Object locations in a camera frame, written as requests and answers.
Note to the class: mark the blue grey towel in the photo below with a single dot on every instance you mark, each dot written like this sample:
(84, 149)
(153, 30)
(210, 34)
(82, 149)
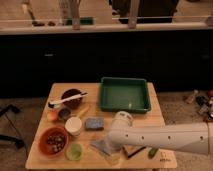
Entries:
(103, 146)

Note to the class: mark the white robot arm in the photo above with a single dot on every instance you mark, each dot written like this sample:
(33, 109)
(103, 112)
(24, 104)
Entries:
(193, 138)

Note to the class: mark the green plastic tray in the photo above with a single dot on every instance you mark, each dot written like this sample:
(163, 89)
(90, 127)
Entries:
(124, 94)

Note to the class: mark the blue sponge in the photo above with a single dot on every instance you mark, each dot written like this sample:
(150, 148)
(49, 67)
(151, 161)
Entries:
(94, 124)

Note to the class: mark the small dark cup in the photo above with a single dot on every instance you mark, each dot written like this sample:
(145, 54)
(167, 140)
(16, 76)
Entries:
(64, 114)

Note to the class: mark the white cup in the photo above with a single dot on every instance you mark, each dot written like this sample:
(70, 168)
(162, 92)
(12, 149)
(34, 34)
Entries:
(73, 125)

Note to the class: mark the wooden table board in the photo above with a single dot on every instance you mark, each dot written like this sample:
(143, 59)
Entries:
(91, 158)

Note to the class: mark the orange peach fruit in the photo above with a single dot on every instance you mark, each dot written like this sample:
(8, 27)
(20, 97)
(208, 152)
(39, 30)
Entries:
(52, 116)

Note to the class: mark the wooden block brush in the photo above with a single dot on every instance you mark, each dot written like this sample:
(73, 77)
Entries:
(130, 151)

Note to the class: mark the light green small bowl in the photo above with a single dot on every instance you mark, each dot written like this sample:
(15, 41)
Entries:
(74, 152)

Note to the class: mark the orange bowl with nuts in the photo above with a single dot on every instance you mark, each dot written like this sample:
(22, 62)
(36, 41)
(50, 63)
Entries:
(53, 142)

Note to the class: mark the green cucumber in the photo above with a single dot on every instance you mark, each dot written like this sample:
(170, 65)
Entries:
(152, 152)

